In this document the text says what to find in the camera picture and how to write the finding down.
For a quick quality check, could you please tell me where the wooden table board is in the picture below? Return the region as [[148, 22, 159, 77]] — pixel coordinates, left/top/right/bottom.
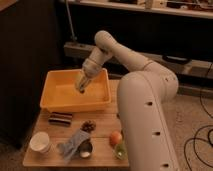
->
[[23, 80, 129, 168]]

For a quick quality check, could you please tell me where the dark striped block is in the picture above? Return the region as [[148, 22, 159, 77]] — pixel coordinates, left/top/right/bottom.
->
[[48, 113, 72, 126]]

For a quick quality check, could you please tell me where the wooden shelf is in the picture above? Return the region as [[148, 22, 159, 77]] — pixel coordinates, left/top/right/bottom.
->
[[60, 0, 213, 19]]

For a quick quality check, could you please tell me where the orange red pepper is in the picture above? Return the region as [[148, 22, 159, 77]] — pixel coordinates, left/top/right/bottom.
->
[[109, 131, 122, 147]]

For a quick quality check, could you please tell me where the metal vertical pole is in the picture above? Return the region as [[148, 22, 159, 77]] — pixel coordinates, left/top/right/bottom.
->
[[65, 0, 77, 43]]

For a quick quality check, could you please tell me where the yellow plastic tray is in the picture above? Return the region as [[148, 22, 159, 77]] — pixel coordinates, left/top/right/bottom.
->
[[40, 69, 111, 113]]

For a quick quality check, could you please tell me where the black floor cable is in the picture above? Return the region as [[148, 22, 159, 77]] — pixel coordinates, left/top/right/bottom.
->
[[183, 61, 213, 169]]

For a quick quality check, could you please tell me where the green glass item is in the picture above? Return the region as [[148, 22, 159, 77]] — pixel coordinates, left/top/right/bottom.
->
[[114, 143, 127, 160]]

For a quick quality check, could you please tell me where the blue grey cloth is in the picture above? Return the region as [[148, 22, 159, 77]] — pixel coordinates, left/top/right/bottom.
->
[[57, 130, 90, 162]]

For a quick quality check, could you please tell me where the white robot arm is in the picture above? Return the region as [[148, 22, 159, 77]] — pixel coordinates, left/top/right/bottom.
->
[[75, 30, 180, 171]]

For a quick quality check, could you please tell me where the small metal bowl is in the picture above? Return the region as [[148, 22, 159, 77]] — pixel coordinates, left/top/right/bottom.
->
[[79, 141, 93, 158]]

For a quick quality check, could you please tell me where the long base rail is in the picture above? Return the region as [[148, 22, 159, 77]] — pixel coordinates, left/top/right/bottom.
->
[[64, 42, 213, 79]]

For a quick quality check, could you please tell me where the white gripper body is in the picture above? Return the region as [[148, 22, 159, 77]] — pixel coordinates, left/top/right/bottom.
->
[[76, 61, 99, 88]]

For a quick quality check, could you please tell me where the brown pine cone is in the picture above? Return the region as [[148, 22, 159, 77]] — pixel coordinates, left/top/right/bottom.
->
[[81, 120, 96, 133]]

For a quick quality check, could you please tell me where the white paper cup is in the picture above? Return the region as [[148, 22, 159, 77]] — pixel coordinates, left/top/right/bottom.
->
[[29, 132, 51, 153]]

